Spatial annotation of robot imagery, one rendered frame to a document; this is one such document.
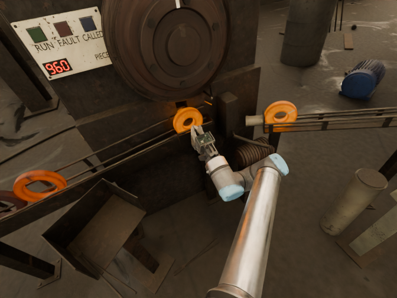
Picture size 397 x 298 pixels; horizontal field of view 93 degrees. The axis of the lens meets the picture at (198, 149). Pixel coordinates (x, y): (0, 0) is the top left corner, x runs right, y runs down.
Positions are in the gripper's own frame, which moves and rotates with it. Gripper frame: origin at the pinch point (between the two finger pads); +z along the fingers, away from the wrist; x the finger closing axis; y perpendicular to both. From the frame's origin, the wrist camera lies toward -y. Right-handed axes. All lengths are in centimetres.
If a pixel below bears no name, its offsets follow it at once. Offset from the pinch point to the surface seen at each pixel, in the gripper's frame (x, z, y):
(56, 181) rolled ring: 65, 4, -7
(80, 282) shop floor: 91, -31, -68
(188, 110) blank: -1.2, 8.4, 3.8
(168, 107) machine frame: 6.6, 15.5, 1.7
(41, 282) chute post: 114, -20, -71
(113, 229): 47, -26, -7
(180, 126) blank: 4.6, 5.9, -3.3
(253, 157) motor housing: -28.0, -18.9, -20.2
